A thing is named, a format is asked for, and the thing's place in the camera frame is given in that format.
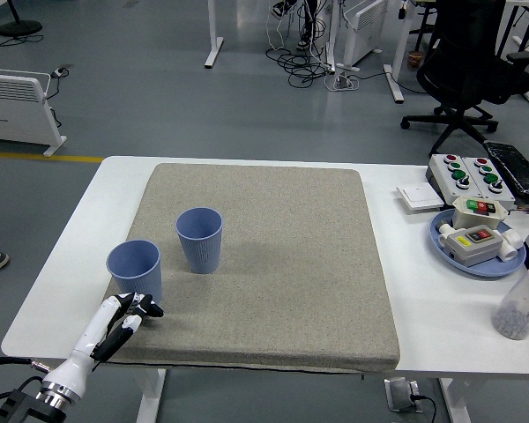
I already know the black wrapped keyboard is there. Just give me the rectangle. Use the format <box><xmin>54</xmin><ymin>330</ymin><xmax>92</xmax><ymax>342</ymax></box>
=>
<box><xmin>482</xmin><ymin>139</ymin><xmax>529</xmax><ymax>198</ymax></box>

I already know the white power strip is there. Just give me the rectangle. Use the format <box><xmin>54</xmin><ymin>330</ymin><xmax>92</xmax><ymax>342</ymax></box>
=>
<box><xmin>332</xmin><ymin>73</ymin><xmax>359</xmax><ymax>93</ymax></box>

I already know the white desk leg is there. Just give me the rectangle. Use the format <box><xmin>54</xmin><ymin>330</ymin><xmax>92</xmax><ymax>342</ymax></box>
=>
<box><xmin>204</xmin><ymin>0</ymin><xmax>225</xmax><ymax>69</ymax></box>
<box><xmin>324</xmin><ymin>0</ymin><xmax>339</xmax><ymax>72</ymax></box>
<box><xmin>382</xmin><ymin>0</ymin><xmax>414</xmax><ymax>105</ymax></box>

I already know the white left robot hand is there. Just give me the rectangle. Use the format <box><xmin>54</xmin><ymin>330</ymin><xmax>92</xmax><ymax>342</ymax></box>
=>
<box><xmin>42</xmin><ymin>291</ymin><xmax>166</xmax><ymax>396</ymax></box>

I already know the white table leg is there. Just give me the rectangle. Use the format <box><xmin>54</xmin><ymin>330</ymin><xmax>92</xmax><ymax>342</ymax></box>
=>
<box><xmin>135</xmin><ymin>367</ymin><xmax>168</xmax><ymax>423</ymax></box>
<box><xmin>438</xmin><ymin>377</ymin><xmax>473</xmax><ymax>423</ymax></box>

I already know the grey-brown table mat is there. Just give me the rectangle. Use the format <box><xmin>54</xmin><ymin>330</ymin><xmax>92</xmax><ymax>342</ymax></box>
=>
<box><xmin>87</xmin><ymin>162</ymin><xmax>401</xmax><ymax>375</ymax></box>

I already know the white three-button switch box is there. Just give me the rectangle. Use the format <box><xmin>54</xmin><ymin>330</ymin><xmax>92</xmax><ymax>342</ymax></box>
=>
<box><xmin>450</xmin><ymin>196</ymin><xmax>510</xmax><ymax>230</ymax></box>

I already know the silver floor socket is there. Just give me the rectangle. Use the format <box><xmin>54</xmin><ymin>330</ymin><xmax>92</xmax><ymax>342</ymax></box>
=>
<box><xmin>384</xmin><ymin>377</ymin><xmax>423</xmax><ymax>414</ymax></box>

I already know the white panel heater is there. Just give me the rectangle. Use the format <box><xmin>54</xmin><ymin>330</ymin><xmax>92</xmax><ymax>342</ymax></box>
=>
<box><xmin>337</xmin><ymin>0</ymin><xmax>389</xmax><ymax>72</ymax></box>
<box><xmin>0</xmin><ymin>68</ymin><xmax>68</xmax><ymax>159</ymax></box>

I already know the red-capped clear plastic bottle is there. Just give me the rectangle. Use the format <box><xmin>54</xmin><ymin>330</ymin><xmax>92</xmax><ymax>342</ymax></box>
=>
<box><xmin>492</xmin><ymin>258</ymin><xmax>529</xmax><ymax>342</ymax></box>

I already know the blue ribbed plastic cup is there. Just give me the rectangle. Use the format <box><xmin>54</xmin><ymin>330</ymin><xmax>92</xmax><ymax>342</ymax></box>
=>
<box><xmin>175</xmin><ymin>207</ymin><xmax>225</xmax><ymax>275</ymax></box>
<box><xmin>106</xmin><ymin>239</ymin><xmax>164</xmax><ymax>305</ymax></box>

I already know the black fan base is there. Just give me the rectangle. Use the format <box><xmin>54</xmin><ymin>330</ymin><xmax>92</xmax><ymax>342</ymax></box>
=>
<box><xmin>0</xmin><ymin>0</ymin><xmax>44</xmax><ymax>37</ymax></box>

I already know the grey yellow-label switch box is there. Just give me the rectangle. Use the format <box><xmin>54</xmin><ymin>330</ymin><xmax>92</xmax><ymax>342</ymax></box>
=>
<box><xmin>444</xmin><ymin>224</ymin><xmax>506</xmax><ymax>269</ymax></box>

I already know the blue plastic plate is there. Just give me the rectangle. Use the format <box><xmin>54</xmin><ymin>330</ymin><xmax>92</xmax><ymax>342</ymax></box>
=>
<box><xmin>429</xmin><ymin>209</ymin><xmax>528</xmax><ymax>278</ymax></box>

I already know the black floor cable bundle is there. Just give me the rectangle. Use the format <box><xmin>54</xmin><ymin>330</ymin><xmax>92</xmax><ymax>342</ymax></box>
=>
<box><xmin>264</xmin><ymin>43</ymin><xmax>336</xmax><ymax>89</ymax></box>

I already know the black office chair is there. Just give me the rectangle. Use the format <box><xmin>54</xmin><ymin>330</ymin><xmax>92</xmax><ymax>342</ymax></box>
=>
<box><xmin>399</xmin><ymin>0</ymin><xmax>529</xmax><ymax>158</ymax></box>

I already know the white wall switch plate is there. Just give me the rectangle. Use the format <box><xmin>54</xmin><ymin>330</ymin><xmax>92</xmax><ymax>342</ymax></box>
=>
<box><xmin>395</xmin><ymin>182</ymin><xmax>444</xmax><ymax>216</ymax></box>

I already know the white pipe fitting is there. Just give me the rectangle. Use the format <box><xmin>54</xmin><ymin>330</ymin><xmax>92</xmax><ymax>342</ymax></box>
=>
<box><xmin>495</xmin><ymin>228</ymin><xmax>525</xmax><ymax>264</ymax></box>
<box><xmin>437</xmin><ymin>221</ymin><xmax>456</xmax><ymax>248</ymax></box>

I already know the grey push-button control box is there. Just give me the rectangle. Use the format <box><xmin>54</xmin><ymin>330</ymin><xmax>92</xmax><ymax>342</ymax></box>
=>
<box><xmin>461</xmin><ymin>155</ymin><xmax>518</xmax><ymax>212</ymax></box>
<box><xmin>424</xmin><ymin>152</ymin><xmax>482</xmax><ymax>206</ymax></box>

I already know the black socket cable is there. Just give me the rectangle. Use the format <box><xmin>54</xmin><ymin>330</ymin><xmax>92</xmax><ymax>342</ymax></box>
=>
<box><xmin>410</xmin><ymin>393</ymin><xmax>438</xmax><ymax>423</ymax></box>

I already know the person's black-white shoe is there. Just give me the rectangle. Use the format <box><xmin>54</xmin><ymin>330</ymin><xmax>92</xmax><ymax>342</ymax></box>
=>
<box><xmin>271</xmin><ymin>0</ymin><xmax>299</xmax><ymax>19</ymax></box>

